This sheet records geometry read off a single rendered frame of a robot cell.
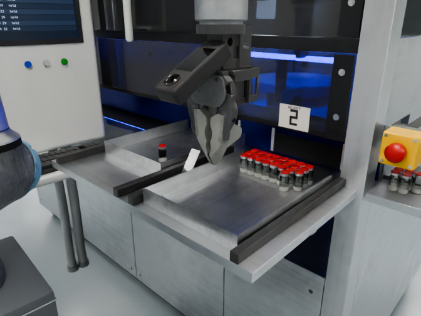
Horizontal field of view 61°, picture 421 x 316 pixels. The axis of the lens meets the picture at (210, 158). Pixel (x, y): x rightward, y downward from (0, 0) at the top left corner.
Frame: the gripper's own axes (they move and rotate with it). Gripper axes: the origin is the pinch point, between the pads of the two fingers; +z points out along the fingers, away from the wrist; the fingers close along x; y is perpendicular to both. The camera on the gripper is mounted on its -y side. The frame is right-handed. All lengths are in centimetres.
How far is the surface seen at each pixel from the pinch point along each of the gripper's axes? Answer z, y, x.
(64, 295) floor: 104, 13, 109
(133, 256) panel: 83, 39, 86
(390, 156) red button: 5.0, 35.0, -16.8
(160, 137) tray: 16, 32, 53
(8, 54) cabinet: -10, 3, 90
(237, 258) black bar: 14.9, -1.3, -7.2
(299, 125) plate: 3.7, 38.5, 5.9
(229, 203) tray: 15.9, 13.3, 6.9
